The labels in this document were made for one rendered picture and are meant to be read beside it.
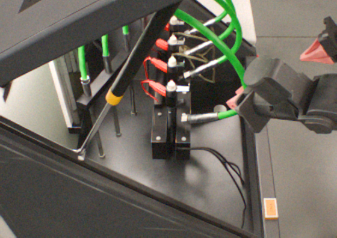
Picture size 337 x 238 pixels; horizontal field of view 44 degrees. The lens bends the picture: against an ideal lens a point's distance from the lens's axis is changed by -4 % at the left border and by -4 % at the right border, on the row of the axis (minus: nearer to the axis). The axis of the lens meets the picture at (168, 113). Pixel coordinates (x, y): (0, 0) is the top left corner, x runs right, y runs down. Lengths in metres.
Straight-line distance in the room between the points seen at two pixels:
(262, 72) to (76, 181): 0.33
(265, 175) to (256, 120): 0.35
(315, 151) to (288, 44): 0.84
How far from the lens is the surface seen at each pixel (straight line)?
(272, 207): 1.06
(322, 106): 0.64
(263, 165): 1.12
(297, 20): 3.15
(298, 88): 0.67
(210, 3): 1.52
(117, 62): 1.13
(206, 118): 0.90
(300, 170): 2.30
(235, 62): 0.77
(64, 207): 0.79
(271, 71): 0.64
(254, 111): 0.77
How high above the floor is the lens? 1.88
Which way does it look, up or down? 51 degrees down
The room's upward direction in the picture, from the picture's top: 1 degrees counter-clockwise
